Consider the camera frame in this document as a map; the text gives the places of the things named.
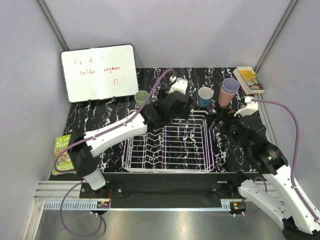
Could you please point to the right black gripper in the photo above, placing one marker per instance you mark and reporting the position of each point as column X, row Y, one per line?
column 227, row 118

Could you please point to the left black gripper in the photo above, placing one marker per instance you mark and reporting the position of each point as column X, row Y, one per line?
column 184, row 112

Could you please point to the pink plastic cup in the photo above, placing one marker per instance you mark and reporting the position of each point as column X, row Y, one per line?
column 225, row 96

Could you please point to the light blue flowered mug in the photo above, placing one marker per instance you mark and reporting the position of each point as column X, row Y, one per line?
column 205, row 95

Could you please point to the green plastic cup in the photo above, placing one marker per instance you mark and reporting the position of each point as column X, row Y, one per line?
column 140, row 97

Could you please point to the lilac plastic cup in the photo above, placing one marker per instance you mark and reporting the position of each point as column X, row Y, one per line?
column 230, row 86

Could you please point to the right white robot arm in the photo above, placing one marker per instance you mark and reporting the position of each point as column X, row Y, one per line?
column 290, row 213

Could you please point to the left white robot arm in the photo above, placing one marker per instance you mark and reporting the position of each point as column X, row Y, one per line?
column 83, row 148

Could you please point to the yellow paperback book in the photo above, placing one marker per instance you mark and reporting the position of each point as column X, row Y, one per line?
column 248, row 80

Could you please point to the white whiteboard with red writing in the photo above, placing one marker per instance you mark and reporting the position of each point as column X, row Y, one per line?
column 100, row 73

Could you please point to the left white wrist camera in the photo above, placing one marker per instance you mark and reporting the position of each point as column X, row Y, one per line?
column 178, row 84

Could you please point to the white wire dish rack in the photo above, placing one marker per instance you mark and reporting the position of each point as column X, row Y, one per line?
column 183, row 146

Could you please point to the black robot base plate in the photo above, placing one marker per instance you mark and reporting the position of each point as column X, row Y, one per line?
column 125, row 185

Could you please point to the grey slotted cable duct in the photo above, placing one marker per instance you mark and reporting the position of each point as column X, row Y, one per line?
column 82, row 205

